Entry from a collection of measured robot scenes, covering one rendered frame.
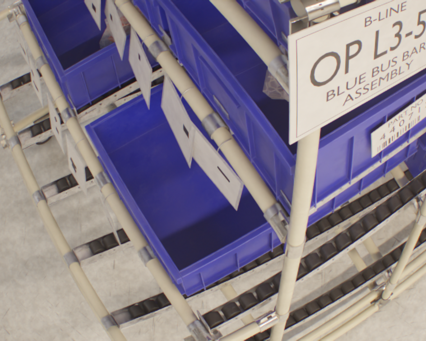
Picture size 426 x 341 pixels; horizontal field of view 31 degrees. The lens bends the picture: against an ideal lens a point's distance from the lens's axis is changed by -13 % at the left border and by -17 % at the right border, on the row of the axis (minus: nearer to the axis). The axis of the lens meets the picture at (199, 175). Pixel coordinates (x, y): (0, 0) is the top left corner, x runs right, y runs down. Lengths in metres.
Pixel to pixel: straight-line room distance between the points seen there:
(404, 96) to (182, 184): 0.67
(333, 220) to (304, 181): 1.01
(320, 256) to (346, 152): 0.47
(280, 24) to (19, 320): 1.67
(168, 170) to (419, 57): 0.85
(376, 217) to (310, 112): 0.80
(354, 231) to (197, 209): 0.32
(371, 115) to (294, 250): 0.26
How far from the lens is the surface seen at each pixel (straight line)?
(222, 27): 1.53
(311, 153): 1.08
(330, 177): 1.31
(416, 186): 1.76
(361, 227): 1.71
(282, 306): 1.59
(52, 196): 2.09
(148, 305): 1.95
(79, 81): 1.80
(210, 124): 1.43
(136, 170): 1.77
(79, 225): 2.56
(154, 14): 1.52
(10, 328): 2.48
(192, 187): 1.74
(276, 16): 0.98
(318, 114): 0.99
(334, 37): 0.88
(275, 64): 1.03
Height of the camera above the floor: 2.27
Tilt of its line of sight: 61 degrees down
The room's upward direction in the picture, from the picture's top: 5 degrees counter-clockwise
